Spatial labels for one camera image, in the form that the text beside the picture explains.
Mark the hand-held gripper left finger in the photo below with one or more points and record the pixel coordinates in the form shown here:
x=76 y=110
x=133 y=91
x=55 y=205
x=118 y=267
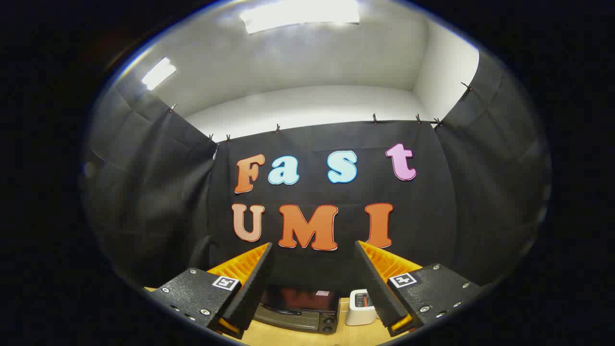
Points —
x=254 y=288

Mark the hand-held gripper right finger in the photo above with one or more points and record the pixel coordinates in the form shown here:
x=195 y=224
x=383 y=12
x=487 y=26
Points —
x=375 y=288

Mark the black toaster oven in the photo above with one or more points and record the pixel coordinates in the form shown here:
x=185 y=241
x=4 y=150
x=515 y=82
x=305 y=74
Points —
x=298 y=307

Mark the white pop-up toaster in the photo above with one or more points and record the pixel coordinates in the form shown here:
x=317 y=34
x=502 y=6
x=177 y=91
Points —
x=358 y=315

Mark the row of small cloth clips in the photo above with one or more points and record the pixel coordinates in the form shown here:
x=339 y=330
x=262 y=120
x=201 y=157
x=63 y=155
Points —
x=374 y=118

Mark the small ceiling light panel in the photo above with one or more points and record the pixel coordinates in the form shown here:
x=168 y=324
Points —
x=158 y=73

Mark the large ceiling light panel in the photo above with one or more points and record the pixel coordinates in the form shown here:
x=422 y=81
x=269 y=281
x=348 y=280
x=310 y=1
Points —
x=300 y=14

